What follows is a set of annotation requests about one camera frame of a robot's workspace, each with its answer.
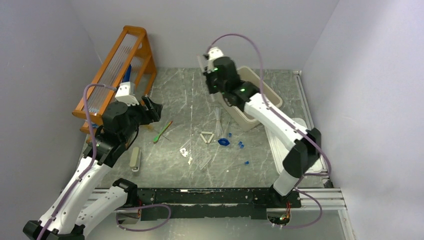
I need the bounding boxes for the white plastic bin lid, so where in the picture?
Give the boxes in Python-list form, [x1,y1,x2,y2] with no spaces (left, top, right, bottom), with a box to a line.
[265,127,325,174]

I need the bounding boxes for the green plastic spatula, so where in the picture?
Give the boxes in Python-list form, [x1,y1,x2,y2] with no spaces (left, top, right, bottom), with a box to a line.
[152,120,173,144]

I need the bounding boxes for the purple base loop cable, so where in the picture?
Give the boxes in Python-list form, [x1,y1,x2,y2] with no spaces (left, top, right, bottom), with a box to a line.
[114,203,172,232]

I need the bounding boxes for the orange wooden test tube rack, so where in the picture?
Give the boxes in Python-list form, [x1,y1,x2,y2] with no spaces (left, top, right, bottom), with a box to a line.
[86,25,157,129]

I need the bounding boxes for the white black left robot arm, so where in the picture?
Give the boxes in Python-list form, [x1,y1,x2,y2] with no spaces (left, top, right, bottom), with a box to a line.
[22,96,163,240]

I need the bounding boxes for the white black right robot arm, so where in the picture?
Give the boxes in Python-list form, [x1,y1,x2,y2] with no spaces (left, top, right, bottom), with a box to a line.
[203,53,321,207]

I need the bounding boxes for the beige stapler-like case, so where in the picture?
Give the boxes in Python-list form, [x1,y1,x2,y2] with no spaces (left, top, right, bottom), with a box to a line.
[129,147,141,172]

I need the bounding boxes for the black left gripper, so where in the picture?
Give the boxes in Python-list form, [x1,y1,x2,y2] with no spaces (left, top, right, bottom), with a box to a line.
[120,94,163,143]

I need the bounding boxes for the white clay triangle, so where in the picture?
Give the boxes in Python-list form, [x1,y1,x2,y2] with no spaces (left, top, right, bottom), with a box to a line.
[200,131,215,144]

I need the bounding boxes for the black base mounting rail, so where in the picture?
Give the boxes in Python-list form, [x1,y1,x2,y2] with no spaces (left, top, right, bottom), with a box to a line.
[123,187,302,221]

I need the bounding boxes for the blue plastic hexagon cap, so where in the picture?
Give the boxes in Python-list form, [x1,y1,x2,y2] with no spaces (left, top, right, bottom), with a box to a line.
[217,138,230,146]

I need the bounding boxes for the orange test tube brush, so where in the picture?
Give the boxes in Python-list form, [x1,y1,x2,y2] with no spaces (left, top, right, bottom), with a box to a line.
[142,124,155,131]

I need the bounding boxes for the blue capped clear tube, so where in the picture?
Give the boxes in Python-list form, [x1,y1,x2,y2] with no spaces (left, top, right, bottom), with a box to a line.
[231,161,250,169]

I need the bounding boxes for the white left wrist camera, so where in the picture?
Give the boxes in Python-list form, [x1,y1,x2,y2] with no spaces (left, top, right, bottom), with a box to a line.
[114,81,139,106]

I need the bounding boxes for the clear glass tube bundle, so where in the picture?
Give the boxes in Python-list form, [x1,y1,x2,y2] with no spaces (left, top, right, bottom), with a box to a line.
[214,107,223,137]

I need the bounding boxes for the beige plastic bin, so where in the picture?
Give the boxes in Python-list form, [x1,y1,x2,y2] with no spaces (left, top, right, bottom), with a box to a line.
[218,66,283,132]

